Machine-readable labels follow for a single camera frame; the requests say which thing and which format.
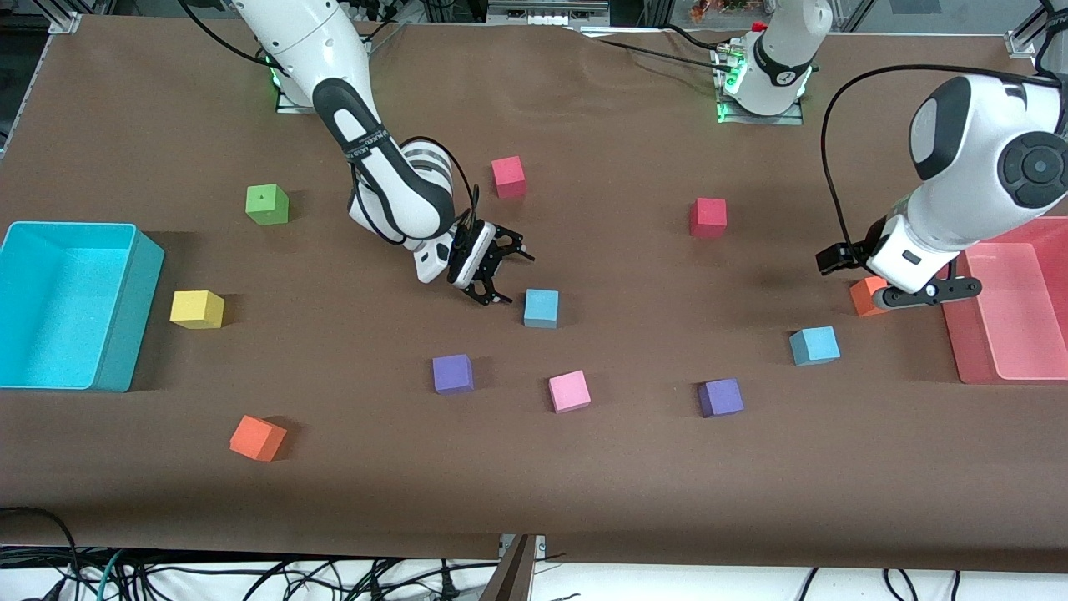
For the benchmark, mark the small metal bracket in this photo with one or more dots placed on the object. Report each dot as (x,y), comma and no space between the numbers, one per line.
(538,544)

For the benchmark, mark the colourful background clutter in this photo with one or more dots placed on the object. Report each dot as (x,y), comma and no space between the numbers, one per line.
(722,8)

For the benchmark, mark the pink foam block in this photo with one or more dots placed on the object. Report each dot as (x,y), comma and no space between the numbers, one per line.
(570,391)

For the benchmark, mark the pink plastic bin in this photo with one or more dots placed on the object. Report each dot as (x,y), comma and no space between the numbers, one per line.
(1018,334)

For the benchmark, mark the brown table cover sheet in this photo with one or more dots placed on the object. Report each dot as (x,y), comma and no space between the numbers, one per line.
(584,484)

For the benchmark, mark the dark brown post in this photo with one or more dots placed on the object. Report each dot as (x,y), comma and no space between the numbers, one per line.
(513,580)

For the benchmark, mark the purple foam block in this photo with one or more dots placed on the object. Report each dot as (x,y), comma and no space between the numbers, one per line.
(452,375)
(721,398)

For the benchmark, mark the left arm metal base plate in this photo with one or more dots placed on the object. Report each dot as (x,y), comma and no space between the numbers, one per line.
(793,119)

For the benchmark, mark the red foam block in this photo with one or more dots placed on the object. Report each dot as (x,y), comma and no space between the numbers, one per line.
(509,177)
(708,218)

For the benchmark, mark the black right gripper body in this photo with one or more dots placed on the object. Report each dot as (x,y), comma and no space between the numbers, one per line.
(487,264)

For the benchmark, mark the blue foam block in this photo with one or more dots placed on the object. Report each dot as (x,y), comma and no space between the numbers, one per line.
(814,346)
(541,309)

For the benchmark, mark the yellow foam block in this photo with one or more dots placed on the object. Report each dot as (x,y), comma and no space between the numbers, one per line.
(196,310)

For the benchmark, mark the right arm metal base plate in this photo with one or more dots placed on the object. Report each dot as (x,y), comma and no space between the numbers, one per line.
(288,107)

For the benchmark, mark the aluminium corner bracket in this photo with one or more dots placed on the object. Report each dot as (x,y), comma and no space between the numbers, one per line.
(1022,43)
(65,22)

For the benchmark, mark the cyan plastic bin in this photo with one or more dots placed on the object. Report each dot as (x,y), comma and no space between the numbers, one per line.
(58,317)

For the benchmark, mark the grey device box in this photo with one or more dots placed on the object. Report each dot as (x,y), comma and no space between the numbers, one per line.
(546,12)

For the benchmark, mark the green foam block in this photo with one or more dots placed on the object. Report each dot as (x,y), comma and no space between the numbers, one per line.
(267,206)

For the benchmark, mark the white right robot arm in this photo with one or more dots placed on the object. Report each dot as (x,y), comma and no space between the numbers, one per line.
(300,42)

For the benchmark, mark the orange foam block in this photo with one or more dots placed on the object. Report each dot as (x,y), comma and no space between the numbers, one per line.
(863,299)
(257,438)

